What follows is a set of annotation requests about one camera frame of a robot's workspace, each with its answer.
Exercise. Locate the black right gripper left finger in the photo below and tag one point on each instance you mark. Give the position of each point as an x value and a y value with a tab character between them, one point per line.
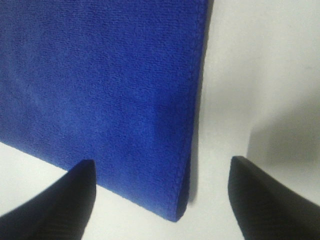
60	212

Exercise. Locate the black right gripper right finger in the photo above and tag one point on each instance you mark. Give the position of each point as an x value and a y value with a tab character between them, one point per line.
265	209

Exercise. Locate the blue towel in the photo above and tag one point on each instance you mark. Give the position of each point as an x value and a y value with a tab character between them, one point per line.
110	80

